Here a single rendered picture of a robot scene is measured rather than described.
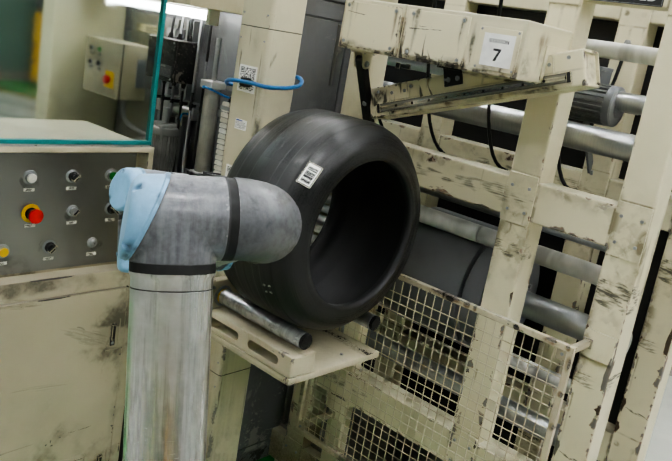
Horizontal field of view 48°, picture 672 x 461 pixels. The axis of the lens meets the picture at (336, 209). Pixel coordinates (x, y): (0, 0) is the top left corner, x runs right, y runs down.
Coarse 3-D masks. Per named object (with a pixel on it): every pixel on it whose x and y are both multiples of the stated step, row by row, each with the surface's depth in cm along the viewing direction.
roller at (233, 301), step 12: (228, 300) 209; (240, 300) 207; (240, 312) 205; (252, 312) 202; (264, 312) 201; (264, 324) 199; (276, 324) 196; (288, 324) 195; (288, 336) 193; (300, 336) 191; (300, 348) 191
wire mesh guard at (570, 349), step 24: (432, 288) 221; (480, 312) 210; (384, 336) 235; (528, 360) 201; (336, 384) 250; (504, 384) 207; (312, 408) 258; (456, 408) 218; (528, 408) 202; (552, 408) 197; (432, 432) 224; (480, 432) 213; (552, 432) 197; (336, 456) 251; (384, 456) 237
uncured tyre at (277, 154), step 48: (288, 144) 184; (336, 144) 182; (384, 144) 192; (288, 192) 176; (336, 192) 227; (384, 192) 223; (336, 240) 231; (384, 240) 224; (240, 288) 196; (288, 288) 182; (336, 288) 222; (384, 288) 209
